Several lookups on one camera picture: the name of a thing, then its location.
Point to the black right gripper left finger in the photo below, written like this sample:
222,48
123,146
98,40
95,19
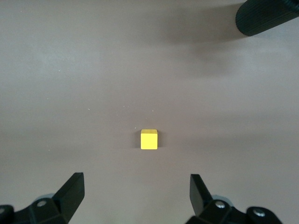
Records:
67,198

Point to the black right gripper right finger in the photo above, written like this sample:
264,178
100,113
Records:
203,200

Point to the yellow wooden block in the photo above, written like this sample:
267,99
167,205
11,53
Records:
149,141

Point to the brown table cover sheet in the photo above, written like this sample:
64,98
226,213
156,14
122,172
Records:
93,93

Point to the black ribbed foam tube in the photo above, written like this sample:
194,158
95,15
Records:
264,16

